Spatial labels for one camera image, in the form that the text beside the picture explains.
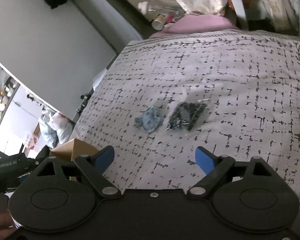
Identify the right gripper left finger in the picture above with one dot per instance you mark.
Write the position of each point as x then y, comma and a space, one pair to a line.
103, 159

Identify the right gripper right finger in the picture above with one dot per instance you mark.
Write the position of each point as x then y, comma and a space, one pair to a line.
206, 160

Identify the dark item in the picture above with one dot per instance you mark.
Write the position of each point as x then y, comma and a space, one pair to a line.
186, 115

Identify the blue octopus plush toy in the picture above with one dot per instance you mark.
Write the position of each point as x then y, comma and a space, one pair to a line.
150, 120

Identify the brown cardboard box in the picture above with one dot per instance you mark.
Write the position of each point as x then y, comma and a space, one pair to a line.
72, 149

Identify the white plastic bag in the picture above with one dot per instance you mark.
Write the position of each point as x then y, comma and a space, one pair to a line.
63, 127

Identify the grey patterned bed cover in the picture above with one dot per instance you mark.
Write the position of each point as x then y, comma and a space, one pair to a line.
232, 92

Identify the pink pillow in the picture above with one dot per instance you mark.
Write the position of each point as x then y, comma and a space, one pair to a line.
191, 24

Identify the clear plastic bottle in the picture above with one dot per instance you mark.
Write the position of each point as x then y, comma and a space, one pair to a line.
153, 8

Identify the white shelf unit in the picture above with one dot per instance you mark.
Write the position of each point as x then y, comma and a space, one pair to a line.
278, 16

